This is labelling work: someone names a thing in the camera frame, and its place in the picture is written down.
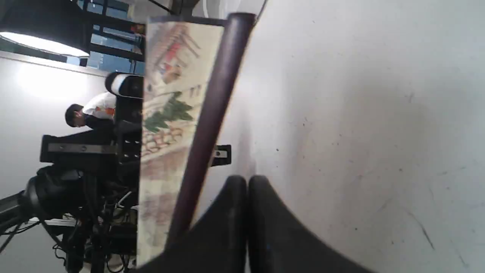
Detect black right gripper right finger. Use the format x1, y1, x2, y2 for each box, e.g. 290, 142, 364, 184
248, 175, 369, 273

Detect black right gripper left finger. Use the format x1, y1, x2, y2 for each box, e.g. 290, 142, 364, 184
136, 175, 247, 273

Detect painted paper folding fan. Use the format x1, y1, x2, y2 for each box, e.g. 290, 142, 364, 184
136, 12, 256, 271

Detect black overhead lamp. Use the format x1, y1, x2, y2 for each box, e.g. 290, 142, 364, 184
1, 0, 92, 58

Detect black equipment rig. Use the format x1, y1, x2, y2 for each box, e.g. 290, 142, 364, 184
0, 72, 232, 273

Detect person in white shirt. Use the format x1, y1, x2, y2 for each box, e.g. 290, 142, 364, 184
64, 92, 116, 129

